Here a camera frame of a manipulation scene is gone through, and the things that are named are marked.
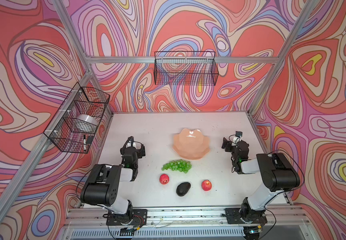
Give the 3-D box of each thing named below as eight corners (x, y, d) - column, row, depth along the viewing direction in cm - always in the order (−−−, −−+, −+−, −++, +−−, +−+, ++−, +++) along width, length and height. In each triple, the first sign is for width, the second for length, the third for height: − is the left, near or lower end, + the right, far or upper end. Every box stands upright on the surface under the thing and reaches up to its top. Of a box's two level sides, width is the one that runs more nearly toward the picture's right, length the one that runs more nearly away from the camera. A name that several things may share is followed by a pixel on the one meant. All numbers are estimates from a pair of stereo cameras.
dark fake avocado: (174, 192, 83) (174, 189, 79) (183, 181, 87) (183, 177, 83) (182, 199, 81) (182, 196, 77) (191, 187, 85) (191, 184, 81)
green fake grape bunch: (162, 172, 90) (161, 169, 86) (162, 163, 94) (162, 159, 90) (190, 172, 90) (191, 169, 86) (190, 163, 94) (190, 159, 90)
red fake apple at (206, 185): (202, 191, 83) (203, 189, 80) (201, 182, 86) (202, 179, 83) (211, 191, 83) (212, 189, 80) (209, 182, 86) (210, 179, 83)
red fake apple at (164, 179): (159, 184, 85) (159, 182, 82) (160, 176, 88) (159, 173, 85) (169, 184, 85) (168, 182, 82) (169, 176, 88) (169, 173, 85)
